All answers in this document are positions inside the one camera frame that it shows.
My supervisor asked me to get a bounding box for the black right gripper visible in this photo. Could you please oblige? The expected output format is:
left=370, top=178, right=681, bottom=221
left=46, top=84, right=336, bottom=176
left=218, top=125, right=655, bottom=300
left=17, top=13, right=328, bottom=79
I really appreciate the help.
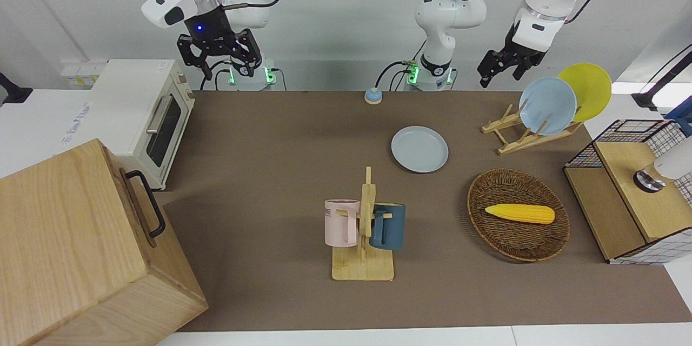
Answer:
left=178, top=6, right=262, bottom=81

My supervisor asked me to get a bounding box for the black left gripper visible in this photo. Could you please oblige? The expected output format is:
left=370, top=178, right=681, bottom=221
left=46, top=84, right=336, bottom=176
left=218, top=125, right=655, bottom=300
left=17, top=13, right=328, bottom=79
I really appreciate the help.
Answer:
left=477, top=24, right=545, bottom=89

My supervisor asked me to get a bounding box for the gray plate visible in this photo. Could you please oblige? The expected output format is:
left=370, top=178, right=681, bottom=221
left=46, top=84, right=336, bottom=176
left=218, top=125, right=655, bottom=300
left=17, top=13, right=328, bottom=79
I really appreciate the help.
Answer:
left=391, top=126, right=449, bottom=174

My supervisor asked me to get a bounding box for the light blue plate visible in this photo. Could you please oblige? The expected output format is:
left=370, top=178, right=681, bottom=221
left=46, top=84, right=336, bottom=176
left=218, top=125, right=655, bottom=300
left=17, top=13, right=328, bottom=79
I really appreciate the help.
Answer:
left=519, top=77, right=578, bottom=136

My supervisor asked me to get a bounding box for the wooden plate rack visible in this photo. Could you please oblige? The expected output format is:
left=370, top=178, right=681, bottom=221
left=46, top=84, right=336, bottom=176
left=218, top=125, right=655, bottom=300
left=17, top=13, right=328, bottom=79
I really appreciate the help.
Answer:
left=482, top=98, right=584, bottom=156

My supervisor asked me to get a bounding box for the yellow plate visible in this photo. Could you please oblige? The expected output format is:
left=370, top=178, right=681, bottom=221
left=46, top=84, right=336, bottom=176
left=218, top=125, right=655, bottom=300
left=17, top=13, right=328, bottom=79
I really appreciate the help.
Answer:
left=557, top=63, right=613, bottom=123

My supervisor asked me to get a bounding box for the brown table mat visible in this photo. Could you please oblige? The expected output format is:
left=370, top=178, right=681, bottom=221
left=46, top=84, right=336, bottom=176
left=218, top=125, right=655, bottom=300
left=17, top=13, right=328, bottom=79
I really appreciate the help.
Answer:
left=157, top=91, right=692, bottom=331

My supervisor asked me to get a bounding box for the white toaster oven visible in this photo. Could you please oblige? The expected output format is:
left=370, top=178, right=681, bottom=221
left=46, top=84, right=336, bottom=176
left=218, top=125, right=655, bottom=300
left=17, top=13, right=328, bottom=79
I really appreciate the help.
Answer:
left=89, top=58, right=196, bottom=191

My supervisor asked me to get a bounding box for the yellow corn cob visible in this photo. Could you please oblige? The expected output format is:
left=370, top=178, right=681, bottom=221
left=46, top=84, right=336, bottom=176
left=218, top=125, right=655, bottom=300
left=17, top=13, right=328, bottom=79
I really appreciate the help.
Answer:
left=485, top=204, right=556, bottom=225

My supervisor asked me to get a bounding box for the brown wicker basket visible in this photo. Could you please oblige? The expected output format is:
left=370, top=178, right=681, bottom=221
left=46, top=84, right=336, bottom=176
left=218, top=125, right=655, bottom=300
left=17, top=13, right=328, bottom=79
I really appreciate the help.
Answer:
left=467, top=168, right=571, bottom=263

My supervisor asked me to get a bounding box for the blue object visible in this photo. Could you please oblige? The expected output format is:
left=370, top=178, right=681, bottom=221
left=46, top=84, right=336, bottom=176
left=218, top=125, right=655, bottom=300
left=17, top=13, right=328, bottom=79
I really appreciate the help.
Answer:
left=664, top=103, right=692, bottom=137

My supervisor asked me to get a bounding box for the white cylindrical bottle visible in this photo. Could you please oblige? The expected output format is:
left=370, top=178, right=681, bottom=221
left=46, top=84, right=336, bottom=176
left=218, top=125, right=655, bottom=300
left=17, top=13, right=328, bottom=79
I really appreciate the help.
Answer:
left=634, top=135, right=692, bottom=194

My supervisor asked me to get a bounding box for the dark teal mug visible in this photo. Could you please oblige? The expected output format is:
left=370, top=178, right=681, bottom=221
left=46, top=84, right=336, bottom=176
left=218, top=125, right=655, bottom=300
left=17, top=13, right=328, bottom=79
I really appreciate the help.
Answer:
left=370, top=203, right=406, bottom=251

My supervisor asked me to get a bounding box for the white printed box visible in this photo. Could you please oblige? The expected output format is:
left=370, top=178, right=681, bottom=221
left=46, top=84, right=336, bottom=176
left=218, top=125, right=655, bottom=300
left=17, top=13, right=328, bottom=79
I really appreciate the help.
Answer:
left=0, top=89, right=117, bottom=179

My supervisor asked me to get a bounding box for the pink mug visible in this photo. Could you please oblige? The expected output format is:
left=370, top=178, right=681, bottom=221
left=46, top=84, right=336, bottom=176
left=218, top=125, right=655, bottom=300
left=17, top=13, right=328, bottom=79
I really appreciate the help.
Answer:
left=324, top=199, right=361, bottom=248

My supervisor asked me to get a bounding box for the wooden mug tree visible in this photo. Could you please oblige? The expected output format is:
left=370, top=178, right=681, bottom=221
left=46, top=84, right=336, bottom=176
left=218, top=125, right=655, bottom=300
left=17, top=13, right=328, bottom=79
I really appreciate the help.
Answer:
left=331, top=166, right=395, bottom=282

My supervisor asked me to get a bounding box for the wooden cabinet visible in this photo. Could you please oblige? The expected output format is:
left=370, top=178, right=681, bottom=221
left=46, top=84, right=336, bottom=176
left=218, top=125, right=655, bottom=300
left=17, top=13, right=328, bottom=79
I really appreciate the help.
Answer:
left=0, top=138, right=209, bottom=346

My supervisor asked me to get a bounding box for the black right base cable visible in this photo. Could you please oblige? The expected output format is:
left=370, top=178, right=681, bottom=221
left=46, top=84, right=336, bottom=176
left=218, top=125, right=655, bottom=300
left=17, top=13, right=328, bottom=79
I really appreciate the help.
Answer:
left=200, top=59, right=233, bottom=91

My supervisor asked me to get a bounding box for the black base cable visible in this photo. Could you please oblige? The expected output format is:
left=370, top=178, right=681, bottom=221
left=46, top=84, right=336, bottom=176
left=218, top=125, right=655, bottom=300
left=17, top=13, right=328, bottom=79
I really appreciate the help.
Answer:
left=376, top=61, right=420, bottom=92
left=200, top=59, right=233, bottom=91

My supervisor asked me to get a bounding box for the black left base cable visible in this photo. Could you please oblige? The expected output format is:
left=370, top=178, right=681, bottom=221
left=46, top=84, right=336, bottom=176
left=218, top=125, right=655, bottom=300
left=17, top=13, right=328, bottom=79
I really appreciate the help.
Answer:
left=376, top=61, right=420, bottom=92

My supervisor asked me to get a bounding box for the white wall socket panel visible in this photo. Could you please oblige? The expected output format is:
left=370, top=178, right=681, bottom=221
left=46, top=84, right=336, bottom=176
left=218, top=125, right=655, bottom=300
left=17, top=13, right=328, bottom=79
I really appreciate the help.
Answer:
left=59, top=59, right=109, bottom=87

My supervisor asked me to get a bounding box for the black camera stand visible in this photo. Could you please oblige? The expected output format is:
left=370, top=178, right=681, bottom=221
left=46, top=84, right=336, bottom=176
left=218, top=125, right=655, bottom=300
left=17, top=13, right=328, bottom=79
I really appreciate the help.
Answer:
left=631, top=43, right=692, bottom=111

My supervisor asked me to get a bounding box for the black cabinet handle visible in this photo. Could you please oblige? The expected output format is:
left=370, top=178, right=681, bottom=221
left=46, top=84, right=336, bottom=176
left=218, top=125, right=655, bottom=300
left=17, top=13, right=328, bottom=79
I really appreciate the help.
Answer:
left=125, top=170, right=167, bottom=238

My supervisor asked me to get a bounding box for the wire grid shelf box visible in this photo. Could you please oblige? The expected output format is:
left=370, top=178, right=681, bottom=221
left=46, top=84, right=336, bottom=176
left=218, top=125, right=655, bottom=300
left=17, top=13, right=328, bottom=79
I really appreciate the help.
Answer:
left=563, top=119, right=692, bottom=265

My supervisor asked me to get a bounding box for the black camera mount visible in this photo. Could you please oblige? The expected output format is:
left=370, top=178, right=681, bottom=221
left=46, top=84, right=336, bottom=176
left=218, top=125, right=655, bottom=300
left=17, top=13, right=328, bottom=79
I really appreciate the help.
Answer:
left=0, top=72, right=33, bottom=104

